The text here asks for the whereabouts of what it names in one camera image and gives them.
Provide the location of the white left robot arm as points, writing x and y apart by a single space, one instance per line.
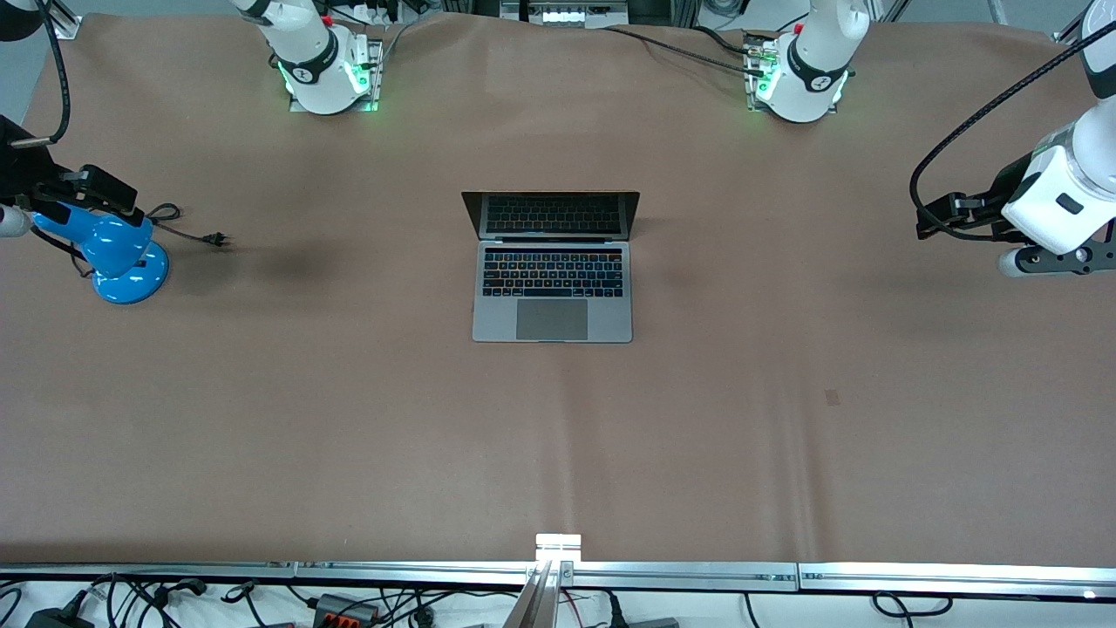
811 52

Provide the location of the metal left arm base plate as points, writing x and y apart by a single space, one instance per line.
751 78

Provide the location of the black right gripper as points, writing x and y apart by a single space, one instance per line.
19 173

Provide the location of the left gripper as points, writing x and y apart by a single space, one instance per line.
1004 189

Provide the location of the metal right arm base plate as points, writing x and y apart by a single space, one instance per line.
377 65

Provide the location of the aluminium camera mount post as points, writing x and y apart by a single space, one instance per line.
558 549

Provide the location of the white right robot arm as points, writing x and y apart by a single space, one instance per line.
314 61

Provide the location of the aluminium frame corner profile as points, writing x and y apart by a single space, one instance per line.
1071 30

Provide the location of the blue desk lamp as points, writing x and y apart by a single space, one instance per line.
122 262

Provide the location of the black power adapter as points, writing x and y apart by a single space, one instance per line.
57 617

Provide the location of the grey orange connector box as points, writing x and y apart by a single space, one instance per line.
344 609

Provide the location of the grey laptop with black keyboard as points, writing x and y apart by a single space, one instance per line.
552 320

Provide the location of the black plug connector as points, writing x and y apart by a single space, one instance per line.
615 612

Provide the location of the metal equipment with white lights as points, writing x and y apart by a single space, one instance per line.
562 13

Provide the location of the aluminium table edge rail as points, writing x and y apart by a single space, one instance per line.
680 576
148 569
959 580

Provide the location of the brown table cover sheet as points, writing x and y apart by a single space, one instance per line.
349 419

